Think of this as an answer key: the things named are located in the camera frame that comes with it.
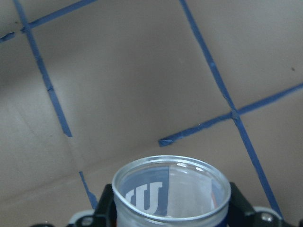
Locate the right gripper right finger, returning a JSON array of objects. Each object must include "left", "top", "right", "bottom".
[{"left": 227, "top": 182, "right": 256, "bottom": 227}]

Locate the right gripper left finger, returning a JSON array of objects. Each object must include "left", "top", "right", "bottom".
[{"left": 93, "top": 184, "right": 117, "bottom": 227}]

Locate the clear tennis ball can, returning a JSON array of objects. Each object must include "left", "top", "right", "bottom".
[{"left": 112, "top": 155, "right": 231, "bottom": 227}]

